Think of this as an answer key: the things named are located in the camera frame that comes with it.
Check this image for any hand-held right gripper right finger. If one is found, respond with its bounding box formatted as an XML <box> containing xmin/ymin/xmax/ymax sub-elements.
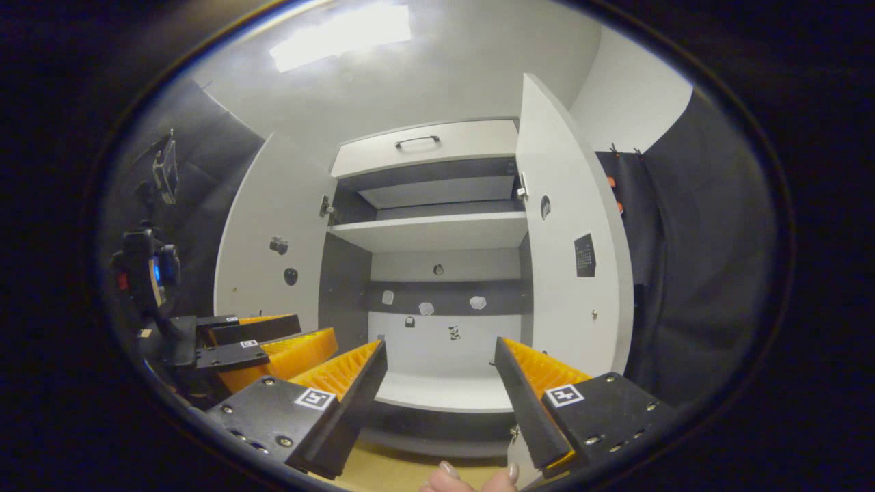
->
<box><xmin>494</xmin><ymin>336</ymin><xmax>676</xmax><ymax>480</ymax></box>

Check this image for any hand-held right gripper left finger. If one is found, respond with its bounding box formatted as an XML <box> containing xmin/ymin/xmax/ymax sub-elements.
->
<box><xmin>204</xmin><ymin>340</ymin><xmax>389</xmax><ymax>480</ymax></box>

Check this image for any white shoe cabinet door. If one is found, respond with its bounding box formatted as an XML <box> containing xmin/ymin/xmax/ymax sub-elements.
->
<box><xmin>214</xmin><ymin>131</ymin><xmax>337</xmax><ymax>336</ymax></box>
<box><xmin>514</xmin><ymin>73</ymin><xmax>635</xmax><ymax>383</ymax></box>

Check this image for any white double-door shoe cabinet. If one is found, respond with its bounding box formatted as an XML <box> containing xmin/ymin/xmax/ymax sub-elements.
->
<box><xmin>318</xmin><ymin>118</ymin><xmax>537</xmax><ymax>459</ymax></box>

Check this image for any white cabinet shelf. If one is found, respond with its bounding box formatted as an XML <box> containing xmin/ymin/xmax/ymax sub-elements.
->
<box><xmin>328</xmin><ymin>210</ymin><xmax>528</xmax><ymax>254</ymax></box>

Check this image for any grey cabinet shelf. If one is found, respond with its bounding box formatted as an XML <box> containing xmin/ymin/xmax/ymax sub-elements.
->
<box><xmin>358</xmin><ymin>176</ymin><xmax>515</xmax><ymax>210</ymax></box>

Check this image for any black backdrop cloth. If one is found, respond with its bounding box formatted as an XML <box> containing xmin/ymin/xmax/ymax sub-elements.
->
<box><xmin>593</xmin><ymin>89</ymin><xmax>783</xmax><ymax>411</ymax></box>
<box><xmin>103</xmin><ymin>75</ymin><xmax>266</xmax><ymax>322</ymax></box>

